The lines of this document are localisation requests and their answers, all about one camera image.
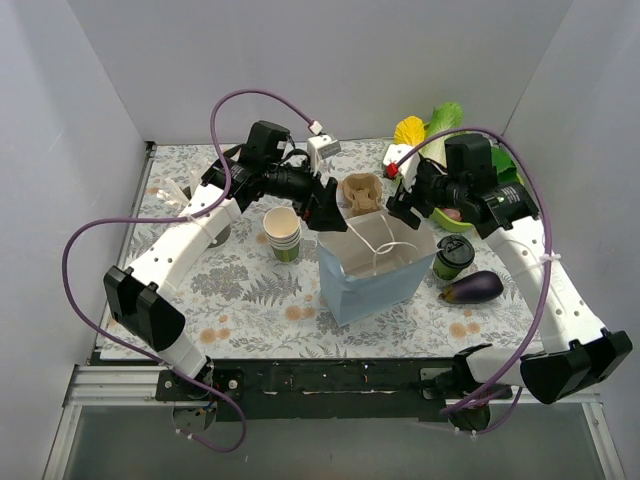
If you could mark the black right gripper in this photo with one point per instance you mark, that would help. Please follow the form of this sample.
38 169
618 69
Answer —
410 198

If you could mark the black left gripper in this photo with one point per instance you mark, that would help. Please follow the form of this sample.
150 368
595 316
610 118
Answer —
316 197

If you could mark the stack of paper cups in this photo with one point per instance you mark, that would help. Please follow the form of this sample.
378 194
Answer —
282 227

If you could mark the white paper carry bag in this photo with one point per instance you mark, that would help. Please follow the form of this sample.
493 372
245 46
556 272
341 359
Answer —
377 262

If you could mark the green paper coffee cup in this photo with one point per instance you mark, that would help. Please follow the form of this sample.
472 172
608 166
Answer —
443 272

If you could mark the black plastic cup lid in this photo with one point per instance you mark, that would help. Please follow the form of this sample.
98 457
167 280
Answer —
455 251

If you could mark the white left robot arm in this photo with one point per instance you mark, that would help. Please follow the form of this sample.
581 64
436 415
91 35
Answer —
139 296

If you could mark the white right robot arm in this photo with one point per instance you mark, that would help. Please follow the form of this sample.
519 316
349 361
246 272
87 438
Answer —
567 347

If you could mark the brown pulp cup carrier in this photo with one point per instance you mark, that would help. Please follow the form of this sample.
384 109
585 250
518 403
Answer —
363 193

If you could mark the green plastic basket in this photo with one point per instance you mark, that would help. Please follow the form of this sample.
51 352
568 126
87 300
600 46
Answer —
450 222

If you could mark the floral patterned table mat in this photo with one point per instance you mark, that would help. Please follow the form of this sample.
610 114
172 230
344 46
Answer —
241 302

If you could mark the red toy onion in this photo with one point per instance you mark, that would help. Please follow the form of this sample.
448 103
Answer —
453 214

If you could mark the yellow toy cabbage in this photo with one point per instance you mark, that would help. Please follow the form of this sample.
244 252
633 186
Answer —
410 131

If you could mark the green toy napa cabbage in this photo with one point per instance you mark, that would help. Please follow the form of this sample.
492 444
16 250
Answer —
444 117

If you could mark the grey straw holder cup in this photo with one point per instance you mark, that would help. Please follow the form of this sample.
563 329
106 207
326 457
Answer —
221 237

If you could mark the green toy leafy vegetable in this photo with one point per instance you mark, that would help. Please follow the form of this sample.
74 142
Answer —
505 166

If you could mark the purple toy eggplant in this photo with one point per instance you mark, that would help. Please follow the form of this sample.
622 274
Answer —
476 288

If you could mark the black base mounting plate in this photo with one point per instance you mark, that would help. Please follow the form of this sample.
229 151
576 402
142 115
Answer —
341 388

